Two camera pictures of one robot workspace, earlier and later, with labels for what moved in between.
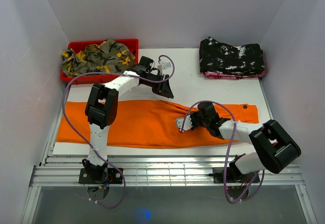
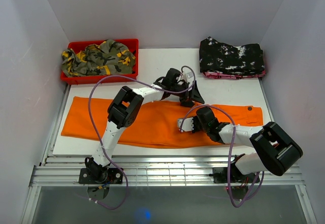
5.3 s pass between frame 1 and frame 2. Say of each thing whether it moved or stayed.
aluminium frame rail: stayed
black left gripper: moved
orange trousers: stayed
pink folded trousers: stayed
